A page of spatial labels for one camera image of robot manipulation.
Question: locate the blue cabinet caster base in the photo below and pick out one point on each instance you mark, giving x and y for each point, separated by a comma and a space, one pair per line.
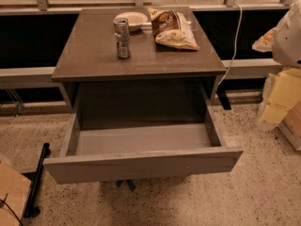
129, 183

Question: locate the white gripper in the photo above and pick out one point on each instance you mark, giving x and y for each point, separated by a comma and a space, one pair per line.
288, 40

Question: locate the black metal stand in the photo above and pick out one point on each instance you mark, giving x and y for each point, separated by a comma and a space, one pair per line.
30, 209

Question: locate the silver redbull can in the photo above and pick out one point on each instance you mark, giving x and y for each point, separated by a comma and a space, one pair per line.
122, 36

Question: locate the brown cardboard box left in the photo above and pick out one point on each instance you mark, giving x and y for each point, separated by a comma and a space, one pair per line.
14, 188

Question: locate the open grey top drawer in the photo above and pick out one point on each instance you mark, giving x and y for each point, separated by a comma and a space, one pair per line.
134, 132

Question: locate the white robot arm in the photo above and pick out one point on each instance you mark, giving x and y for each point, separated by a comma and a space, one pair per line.
287, 40

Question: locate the dark brown drawer cabinet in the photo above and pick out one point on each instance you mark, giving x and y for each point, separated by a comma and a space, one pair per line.
138, 66

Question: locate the brown white chip bag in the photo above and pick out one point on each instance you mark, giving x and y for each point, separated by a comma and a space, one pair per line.
171, 29

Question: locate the white ceramic bowl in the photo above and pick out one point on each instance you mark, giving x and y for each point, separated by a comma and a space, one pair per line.
135, 20

